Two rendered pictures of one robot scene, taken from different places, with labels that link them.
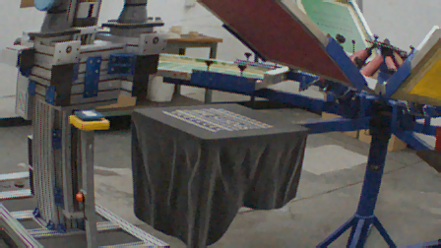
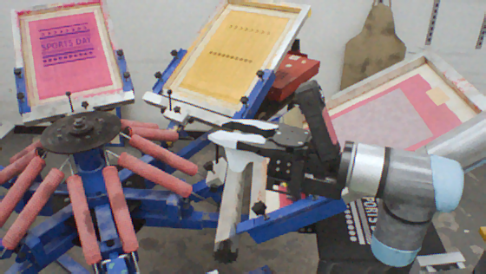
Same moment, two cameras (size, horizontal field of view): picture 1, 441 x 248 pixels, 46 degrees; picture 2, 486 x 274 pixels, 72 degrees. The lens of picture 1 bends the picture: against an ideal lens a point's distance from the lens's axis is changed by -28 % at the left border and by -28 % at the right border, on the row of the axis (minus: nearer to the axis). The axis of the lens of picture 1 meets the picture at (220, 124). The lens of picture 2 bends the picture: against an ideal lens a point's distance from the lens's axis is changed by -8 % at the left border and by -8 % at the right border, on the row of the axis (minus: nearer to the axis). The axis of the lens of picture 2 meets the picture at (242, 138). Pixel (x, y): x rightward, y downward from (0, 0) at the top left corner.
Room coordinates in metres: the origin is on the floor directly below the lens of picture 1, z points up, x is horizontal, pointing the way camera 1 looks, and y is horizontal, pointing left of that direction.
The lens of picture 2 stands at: (3.50, 0.34, 1.96)
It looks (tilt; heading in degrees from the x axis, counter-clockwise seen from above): 32 degrees down; 224
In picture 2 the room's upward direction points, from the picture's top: straight up
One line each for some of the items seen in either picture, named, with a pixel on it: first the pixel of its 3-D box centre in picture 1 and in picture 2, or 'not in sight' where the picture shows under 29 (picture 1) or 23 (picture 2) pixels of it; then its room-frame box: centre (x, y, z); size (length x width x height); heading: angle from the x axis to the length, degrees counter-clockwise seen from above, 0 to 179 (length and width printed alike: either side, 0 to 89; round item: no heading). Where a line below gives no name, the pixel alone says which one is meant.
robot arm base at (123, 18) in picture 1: (133, 12); not in sight; (2.83, 0.44, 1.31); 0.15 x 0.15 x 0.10
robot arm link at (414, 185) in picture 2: not in sight; (417, 181); (3.06, 0.25, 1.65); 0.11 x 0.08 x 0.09; 113
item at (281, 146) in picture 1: (254, 193); not in sight; (2.25, -0.14, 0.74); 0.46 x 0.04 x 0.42; 130
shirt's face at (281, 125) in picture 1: (220, 119); (372, 216); (2.40, 0.00, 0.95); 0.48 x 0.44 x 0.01; 130
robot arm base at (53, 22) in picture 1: (55, 20); not in sight; (2.47, 0.78, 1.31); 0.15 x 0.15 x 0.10
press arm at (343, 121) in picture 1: (313, 127); (249, 222); (2.72, -0.38, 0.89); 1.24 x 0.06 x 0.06; 130
